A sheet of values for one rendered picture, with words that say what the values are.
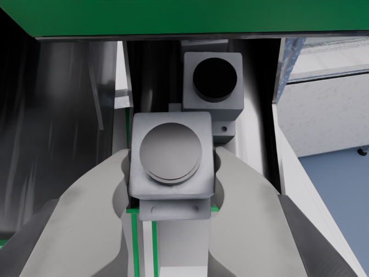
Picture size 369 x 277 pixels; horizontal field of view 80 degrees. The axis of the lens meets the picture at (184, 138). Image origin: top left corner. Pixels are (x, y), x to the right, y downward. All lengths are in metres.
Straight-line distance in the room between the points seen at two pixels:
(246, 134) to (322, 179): 1.60
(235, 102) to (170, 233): 0.26
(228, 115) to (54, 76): 0.17
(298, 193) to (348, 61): 0.66
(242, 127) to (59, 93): 0.18
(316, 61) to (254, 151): 0.88
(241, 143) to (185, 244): 0.21
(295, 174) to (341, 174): 1.25
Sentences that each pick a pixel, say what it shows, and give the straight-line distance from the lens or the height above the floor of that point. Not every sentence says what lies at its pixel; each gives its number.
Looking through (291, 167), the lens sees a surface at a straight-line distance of 0.67.
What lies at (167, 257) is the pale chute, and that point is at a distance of 0.39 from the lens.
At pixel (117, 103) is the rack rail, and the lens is 0.24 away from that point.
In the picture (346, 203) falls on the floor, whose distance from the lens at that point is 1.79.
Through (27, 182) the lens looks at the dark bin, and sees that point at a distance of 0.24.
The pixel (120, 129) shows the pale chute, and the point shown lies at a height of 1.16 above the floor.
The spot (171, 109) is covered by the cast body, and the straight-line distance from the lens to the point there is 0.17.
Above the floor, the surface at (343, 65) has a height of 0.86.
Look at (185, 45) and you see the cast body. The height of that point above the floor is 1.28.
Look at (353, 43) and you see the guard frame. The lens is 1.22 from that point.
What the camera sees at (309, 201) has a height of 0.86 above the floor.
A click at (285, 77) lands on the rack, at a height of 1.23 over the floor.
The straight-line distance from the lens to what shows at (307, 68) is 1.02.
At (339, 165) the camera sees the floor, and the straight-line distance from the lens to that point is 1.94.
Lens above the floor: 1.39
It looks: 53 degrees down
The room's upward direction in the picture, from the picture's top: 1 degrees counter-clockwise
